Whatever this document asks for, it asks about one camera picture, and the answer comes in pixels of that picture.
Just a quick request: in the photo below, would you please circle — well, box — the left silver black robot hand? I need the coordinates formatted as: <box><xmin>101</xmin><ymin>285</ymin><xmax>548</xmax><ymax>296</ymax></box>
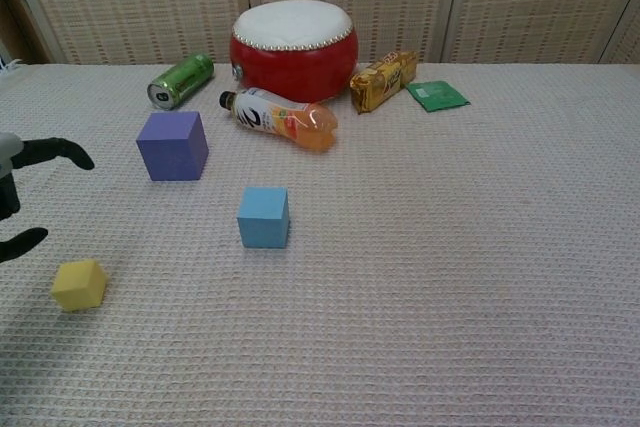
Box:
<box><xmin>0</xmin><ymin>132</ymin><xmax>96</xmax><ymax>264</ymax></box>

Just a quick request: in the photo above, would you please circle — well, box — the small yellow foam cube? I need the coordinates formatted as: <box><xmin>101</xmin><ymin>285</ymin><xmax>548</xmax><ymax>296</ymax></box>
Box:
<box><xmin>50</xmin><ymin>258</ymin><xmax>109</xmax><ymax>312</ymax></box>

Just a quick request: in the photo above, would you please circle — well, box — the medium blue foam cube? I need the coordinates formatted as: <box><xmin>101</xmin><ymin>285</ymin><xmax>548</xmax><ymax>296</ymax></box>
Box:
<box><xmin>236</xmin><ymin>186</ymin><xmax>291</xmax><ymax>249</ymax></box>

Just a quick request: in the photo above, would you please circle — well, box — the large purple foam cube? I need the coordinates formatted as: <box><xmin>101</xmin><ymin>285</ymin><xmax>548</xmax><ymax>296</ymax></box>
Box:
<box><xmin>135</xmin><ymin>110</ymin><xmax>210</xmax><ymax>183</ymax></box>

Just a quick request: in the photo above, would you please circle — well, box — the brown wooden board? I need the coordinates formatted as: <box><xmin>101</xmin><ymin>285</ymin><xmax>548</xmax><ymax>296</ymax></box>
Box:
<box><xmin>0</xmin><ymin>0</ymin><xmax>52</xmax><ymax>64</ymax></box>

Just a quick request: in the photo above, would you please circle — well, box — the green drink can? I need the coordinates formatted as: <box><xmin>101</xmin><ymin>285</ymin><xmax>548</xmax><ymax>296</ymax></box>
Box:
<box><xmin>146</xmin><ymin>52</ymin><xmax>216</xmax><ymax>112</ymax></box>

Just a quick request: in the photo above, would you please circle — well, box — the woven folding screen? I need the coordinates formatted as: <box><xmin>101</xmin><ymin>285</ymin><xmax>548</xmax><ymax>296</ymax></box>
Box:
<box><xmin>0</xmin><ymin>0</ymin><xmax>640</xmax><ymax>66</ymax></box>

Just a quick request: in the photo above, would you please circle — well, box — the orange drink plastic bottle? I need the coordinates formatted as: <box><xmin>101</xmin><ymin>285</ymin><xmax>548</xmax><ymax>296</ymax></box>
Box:
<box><xmin>219</xmin><ymin>87</ymin><xmax>339</xmax><ymax>155</ymax></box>

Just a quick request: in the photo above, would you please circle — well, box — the red drum white top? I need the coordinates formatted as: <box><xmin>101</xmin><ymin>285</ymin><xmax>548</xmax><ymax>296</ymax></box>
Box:
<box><xmin>229</xmin><ymin>0</ymin><xmax>359</xmax><ymax>104</ymax></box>

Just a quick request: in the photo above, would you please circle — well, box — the yellow biscuit pack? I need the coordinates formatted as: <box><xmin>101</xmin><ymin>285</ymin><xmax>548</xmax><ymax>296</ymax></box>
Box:
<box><xmin>349</xmin><ymin>50</ymin><xmax>420</xmax><ymax>115</ymax></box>

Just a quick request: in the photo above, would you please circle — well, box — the beige woven tablecloth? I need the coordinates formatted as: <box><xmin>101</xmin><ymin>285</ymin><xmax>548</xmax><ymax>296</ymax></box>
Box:
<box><xmin>0</xmin><ymin>62</ymin><xmax>640</xmax><ymax>427</ymax></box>

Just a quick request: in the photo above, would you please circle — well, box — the green sachet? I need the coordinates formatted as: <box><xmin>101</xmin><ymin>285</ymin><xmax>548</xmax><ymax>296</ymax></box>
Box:
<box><xmin>404</xmin><ymin>79</ymin><xmax>472</xmax><ymax>114</ymax></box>

